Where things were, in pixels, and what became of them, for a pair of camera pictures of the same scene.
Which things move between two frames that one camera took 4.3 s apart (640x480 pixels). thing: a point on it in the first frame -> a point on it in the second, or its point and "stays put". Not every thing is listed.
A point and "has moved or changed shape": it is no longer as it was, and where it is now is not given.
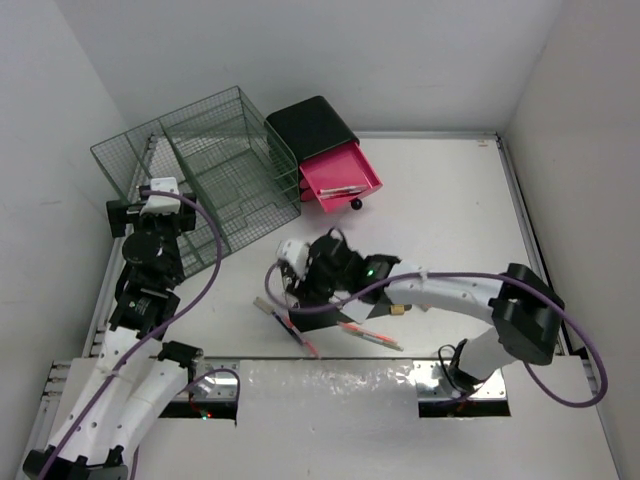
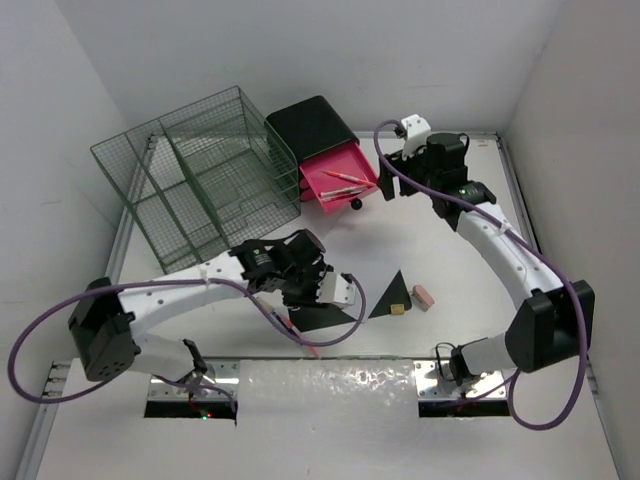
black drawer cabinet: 310,127 stays put
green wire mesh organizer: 242,174 stays put
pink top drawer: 345,166 stays put
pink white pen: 342,190 stays put
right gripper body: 315,280 -> 417,166
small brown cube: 397,309 stays put
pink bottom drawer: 308,195 stays put
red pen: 334,193 has moved or changed shape
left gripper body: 170,226 -> 300,286
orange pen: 367,332 -> 350,178
